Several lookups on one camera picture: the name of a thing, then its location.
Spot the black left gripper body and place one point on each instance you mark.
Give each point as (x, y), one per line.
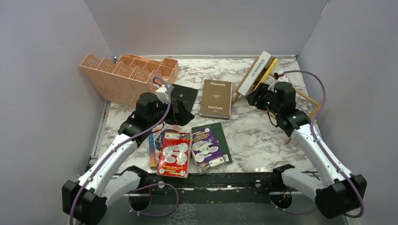
(153, 120)

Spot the black hardcover book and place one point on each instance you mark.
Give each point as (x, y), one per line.
(185, 96)

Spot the Little Women book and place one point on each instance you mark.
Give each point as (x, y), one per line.
(158, 135)

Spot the blue Jane Eyre book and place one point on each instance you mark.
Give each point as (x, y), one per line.
(154, 155)

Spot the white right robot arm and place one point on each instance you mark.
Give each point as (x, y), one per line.
(336, 191)

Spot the wooden book rack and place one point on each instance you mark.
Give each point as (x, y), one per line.
(299, 92)

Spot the dark green thin book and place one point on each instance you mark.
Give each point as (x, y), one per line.
(220, 137)

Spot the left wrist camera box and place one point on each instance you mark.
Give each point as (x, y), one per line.
(163, 93)

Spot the yellow Little Prince book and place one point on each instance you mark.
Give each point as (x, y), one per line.
(267, 70)

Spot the purple comic paperback book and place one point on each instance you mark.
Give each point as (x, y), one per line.
(206, 151)

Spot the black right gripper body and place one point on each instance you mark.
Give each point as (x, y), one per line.
(267, 103)

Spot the brown Decorate Furniture book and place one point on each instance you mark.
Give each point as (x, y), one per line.
(216, 99)

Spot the white Afternoon Tea book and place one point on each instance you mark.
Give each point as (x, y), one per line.
(252, 74)

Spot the red comic paperback book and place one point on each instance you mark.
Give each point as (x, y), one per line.
(175, 155)

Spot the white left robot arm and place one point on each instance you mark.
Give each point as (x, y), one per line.
(87, 199)

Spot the peach plastic file organizer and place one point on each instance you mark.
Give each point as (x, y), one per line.
(122, 82)

